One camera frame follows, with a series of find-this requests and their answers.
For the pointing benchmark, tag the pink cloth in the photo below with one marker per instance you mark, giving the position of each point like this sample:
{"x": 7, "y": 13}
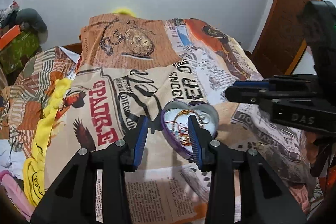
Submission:
{"x": 13, "y": 192}

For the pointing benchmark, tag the pile of clothes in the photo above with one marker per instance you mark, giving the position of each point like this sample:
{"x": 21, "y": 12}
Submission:
{"x": 8, "y": 12}

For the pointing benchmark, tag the orange box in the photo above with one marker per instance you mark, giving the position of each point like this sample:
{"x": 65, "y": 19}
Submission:
{"x": 9, "y": 39}

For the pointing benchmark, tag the white cloth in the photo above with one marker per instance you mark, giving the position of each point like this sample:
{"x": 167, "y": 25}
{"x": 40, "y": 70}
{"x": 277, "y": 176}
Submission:
{"x": 10, "y": 155}

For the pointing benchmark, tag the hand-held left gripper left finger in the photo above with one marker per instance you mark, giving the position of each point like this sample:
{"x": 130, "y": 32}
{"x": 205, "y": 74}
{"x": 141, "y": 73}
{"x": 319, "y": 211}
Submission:
{"x": 140, "y": 140}

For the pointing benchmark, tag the yellow cloth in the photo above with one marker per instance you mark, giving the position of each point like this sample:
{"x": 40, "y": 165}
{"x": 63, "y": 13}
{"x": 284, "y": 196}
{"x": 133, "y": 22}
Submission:
{"x": 52, "y": 113}

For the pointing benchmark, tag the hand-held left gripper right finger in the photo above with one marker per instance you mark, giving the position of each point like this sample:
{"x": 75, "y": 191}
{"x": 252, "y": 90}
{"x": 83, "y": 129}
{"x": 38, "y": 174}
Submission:
{"x": 195, "y": 142}

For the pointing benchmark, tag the printed blanket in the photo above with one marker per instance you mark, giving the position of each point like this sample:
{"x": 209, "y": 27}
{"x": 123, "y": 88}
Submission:
{"x": 118, "y": 43}

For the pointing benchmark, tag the green patterned bag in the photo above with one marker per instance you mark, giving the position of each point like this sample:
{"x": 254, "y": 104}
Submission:
{"x": 18, "y": 52}

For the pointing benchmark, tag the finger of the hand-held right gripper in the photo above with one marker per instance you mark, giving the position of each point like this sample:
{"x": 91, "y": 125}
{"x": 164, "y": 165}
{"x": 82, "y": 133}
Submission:
{"x": 252, "y": 85}
{"x": 288, "y": 113}

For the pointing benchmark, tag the wooden door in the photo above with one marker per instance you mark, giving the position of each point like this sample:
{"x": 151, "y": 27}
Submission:
{"x": 286, "y": 24}

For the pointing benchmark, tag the purple heart-shaped tin box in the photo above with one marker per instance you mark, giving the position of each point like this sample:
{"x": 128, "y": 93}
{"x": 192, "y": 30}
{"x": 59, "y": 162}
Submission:
{"x": 211, "y": 113}

